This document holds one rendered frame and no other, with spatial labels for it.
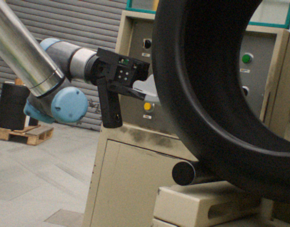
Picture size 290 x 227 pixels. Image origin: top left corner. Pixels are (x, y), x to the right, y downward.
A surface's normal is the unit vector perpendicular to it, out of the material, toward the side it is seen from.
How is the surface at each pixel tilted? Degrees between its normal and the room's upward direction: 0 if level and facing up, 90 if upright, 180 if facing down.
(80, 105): 90
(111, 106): 66
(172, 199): 90
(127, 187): 90
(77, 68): 101
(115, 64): 90
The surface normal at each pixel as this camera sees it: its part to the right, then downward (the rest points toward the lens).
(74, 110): 0.45, 0.14
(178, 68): -0.65, 0.00
